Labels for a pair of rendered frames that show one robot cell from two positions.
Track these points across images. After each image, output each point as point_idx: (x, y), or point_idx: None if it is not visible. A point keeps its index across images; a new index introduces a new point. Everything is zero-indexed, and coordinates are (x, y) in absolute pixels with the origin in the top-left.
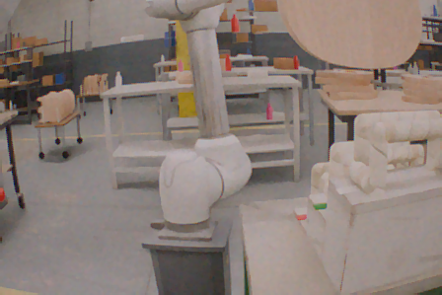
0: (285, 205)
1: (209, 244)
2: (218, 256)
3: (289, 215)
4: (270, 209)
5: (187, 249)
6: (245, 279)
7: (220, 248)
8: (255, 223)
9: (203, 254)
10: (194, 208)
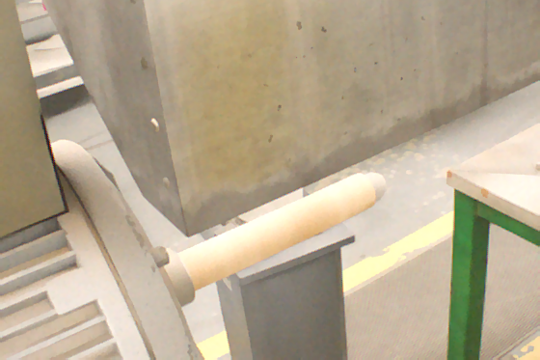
0: (505, 159)
1: (331, 236)
2: (338, 250)
3: (536, 173)
4: (499, 169)
5: (309, 257)
6: (469, 275)
7: (351, 237)
8: (521, 195)
9: (326, 255)
10: (297, 190)
